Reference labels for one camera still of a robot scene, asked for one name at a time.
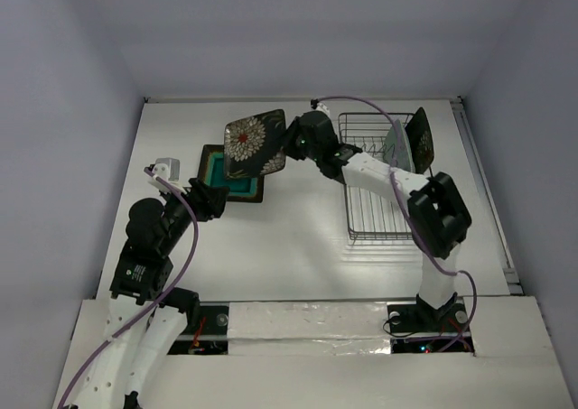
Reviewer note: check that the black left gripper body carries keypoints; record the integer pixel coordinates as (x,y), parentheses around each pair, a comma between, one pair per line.
(203,207)

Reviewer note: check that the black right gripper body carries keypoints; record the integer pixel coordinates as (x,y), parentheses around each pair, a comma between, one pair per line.
(293,134)

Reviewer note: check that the square teal black plate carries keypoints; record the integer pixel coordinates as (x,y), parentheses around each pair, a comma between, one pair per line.
(212,172)

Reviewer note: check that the black white floral square plate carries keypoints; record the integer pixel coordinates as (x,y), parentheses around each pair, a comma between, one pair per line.
(253,145)

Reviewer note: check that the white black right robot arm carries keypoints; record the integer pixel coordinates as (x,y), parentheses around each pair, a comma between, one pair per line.
(432,206)

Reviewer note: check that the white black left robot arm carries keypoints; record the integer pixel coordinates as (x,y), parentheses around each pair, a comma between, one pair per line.
(146,311)

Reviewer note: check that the light green round plate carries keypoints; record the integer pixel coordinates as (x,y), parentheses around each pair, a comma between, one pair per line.
(396,150)

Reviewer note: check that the black floral rear plate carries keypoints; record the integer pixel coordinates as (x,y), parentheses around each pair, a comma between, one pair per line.
(421,142)

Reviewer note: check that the white foil covered front board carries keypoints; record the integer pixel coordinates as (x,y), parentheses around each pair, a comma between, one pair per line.
(307,329)

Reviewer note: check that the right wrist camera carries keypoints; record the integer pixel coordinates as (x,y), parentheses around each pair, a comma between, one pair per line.
(317,105)

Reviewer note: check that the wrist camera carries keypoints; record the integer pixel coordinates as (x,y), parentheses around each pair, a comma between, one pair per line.
(317,105)
(167,168)

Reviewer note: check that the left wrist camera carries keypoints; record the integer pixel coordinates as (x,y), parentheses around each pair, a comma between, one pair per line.
(167,168)

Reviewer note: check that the black wire dish rack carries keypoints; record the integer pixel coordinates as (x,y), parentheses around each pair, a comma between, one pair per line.
(370,218)

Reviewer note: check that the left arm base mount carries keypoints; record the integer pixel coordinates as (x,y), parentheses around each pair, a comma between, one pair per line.
(207,334)

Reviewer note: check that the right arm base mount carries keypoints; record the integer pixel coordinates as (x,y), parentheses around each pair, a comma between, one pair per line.
(410,332)

